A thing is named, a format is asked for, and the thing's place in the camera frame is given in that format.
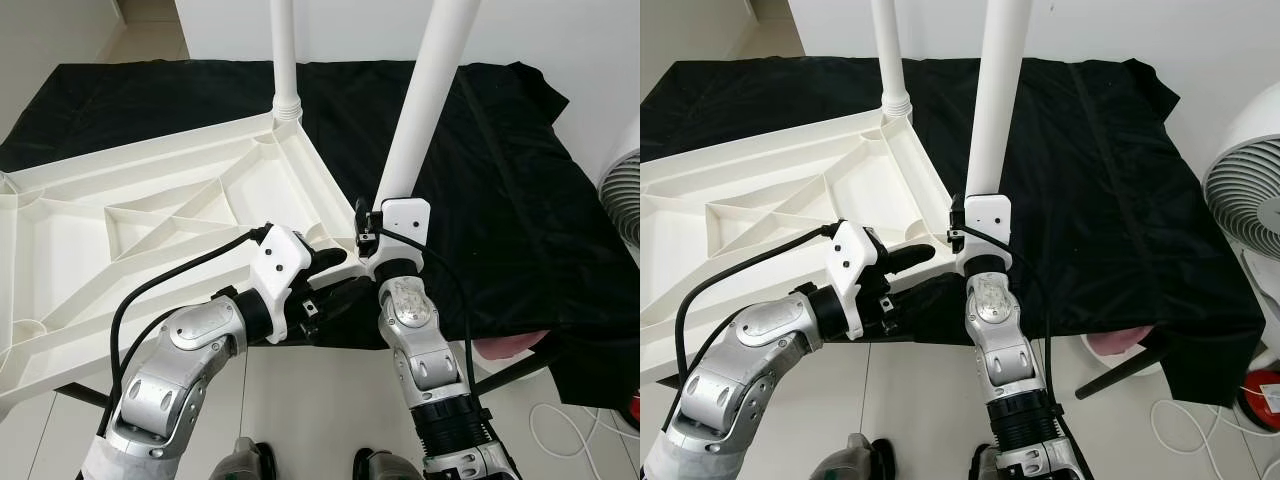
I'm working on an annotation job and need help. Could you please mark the grey robot left foot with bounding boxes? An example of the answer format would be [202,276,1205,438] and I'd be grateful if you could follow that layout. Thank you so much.
[820,433,896,480]
[208,437,271,480]

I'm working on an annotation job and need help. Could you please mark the grey robot right foot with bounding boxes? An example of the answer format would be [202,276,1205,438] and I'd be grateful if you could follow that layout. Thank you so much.
[352,448,421,480]
[968,445,1031,480]

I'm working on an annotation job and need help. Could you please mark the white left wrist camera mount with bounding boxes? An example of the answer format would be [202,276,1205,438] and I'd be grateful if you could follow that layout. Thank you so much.
[825,220,881,341]
[248,225,316,344]

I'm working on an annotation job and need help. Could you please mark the white round standing fan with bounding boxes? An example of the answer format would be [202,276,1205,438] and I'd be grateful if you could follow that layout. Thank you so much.
[1203,135,1280,241]
[598,148,641,251]

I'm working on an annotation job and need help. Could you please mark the pink soft item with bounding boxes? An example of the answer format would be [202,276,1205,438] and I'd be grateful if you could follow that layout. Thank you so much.
[1088,325,1161,359]
[478,333,546,363]

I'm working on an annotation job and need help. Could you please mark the red round cable reel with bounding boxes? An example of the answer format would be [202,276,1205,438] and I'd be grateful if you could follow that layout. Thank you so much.
[1238,368,1280,431]

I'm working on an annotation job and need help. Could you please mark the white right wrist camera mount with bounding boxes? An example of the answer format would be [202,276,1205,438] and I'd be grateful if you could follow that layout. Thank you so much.
[358,198,431,281]
[955,195,1013,276]

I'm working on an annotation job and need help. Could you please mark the white rounded appliance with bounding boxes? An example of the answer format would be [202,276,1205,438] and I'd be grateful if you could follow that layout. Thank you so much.
[1235,240,1280,346]

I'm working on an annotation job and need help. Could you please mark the black metal frame rod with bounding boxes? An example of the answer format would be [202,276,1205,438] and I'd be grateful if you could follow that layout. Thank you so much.
[55,385,111,409]

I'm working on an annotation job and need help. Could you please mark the grey metal table leg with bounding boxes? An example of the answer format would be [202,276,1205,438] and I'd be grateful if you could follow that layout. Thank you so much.
[1075,335,1176,401]
[470,350,561,396]

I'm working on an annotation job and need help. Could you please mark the white power cable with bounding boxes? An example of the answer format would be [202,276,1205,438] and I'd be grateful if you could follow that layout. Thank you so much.
[525,400,626,461]
[1150,395,1246,456]

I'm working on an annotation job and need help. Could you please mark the black fabric table cover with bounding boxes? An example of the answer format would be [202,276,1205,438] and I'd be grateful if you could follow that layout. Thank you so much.
[0,58,641,411]
[640,55,1266,406]

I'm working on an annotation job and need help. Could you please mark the white plastic table top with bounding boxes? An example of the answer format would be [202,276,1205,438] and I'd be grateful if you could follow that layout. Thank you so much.
[640,105,966,386]
[0,108,376,411]

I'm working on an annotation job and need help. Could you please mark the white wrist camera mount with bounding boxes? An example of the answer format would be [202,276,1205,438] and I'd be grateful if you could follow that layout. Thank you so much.
[358,198,431,281]
[955,195,1013,276]
[825,220,881,341]
[248,225,316,344]

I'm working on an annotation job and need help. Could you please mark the grey robot foot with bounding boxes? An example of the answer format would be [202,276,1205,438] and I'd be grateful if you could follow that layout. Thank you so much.
[352,448,421,480]
[820,433,896,480]
[968,445,1031,480]
[208,437,271,480]

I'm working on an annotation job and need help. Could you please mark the white plastic table leg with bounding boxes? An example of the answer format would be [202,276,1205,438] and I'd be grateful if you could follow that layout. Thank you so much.
[870,0,914,123]
[270,0,304,126]
[963,0,1039,201]
[372,0,489,206]

